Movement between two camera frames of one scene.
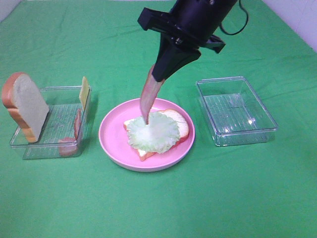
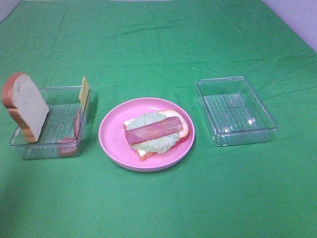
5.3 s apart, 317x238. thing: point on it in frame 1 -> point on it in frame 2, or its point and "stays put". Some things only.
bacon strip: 149,93 -> 153,129
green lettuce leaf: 161,133 stays put
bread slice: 26,107 stays put
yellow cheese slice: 84,91 stays put
